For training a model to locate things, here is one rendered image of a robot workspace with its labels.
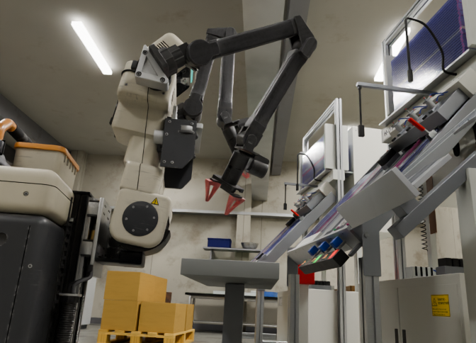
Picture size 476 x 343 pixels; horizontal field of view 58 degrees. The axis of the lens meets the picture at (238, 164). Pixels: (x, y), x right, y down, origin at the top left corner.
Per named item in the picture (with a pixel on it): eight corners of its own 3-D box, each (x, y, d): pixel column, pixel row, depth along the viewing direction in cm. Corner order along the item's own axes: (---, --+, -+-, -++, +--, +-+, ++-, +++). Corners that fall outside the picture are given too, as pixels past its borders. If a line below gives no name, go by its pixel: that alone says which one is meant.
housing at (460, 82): (489, 109, 145) (457, 80, 147) (411, 156, 192) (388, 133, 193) (501, 96, 148) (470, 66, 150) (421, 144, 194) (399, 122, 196)
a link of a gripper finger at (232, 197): (222, 208, 149) (234, 184, 148) (236, 219, 145) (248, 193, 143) (209, 207, 143) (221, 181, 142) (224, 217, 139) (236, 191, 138)
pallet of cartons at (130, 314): (201, 341, 617) (206, 280, 643) (170, 349, 485) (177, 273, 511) (134, 336, 635) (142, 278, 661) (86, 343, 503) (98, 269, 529)
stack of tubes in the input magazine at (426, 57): (465, 52, 153) (457, -11, 161) (394, 112, 201) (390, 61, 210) (498, 56, 155) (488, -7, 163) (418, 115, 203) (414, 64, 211)
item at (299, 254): (364, 246, 124) (346, 227, 125) (298, 265, 186) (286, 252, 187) (367, 243, 125) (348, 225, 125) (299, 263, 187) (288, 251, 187)
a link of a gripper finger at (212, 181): (208, 199, 153) (219, 175, 152) (222, 209, 149) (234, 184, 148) (195, 197, 147) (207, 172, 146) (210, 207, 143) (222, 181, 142)
